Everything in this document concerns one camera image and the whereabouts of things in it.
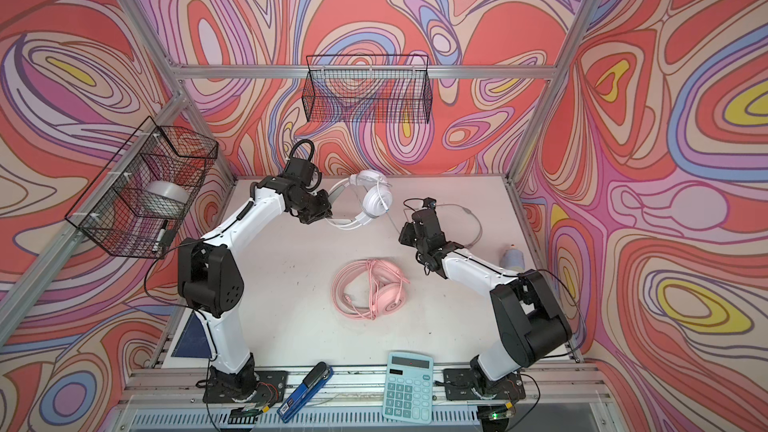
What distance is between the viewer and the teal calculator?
70cm

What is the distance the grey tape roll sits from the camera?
0.71 m

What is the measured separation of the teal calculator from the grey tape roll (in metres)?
0.66
